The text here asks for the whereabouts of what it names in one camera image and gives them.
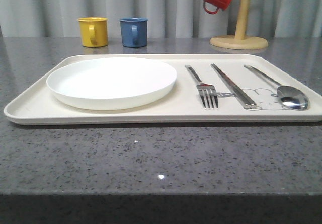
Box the yellow enamel mug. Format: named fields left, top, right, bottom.
left=77, top=17, right=108, bottom=48

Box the stainless steel fork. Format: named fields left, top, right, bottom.
left=185, top=65, right=218, bottom=110

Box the stainless steel spoon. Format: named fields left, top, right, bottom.
left=244, top=65, right=309, bottom=111

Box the cream rabbit serving tray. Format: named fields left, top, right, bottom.
left=4, top=54, right=321, bottom=125

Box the blue enamel mug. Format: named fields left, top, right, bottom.
left=120, top=18, right=148, bottom=48

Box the wooden mug tree stand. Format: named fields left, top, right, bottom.
left=209, top=0, right=268, bottom=50

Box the white round plate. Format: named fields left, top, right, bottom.
left=46, top=57, right=177, bottom=110

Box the steel chopstick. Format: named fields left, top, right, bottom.
left=212, top=63, right=258, bottom=109
left=210, top=63, right=252, bottom=110

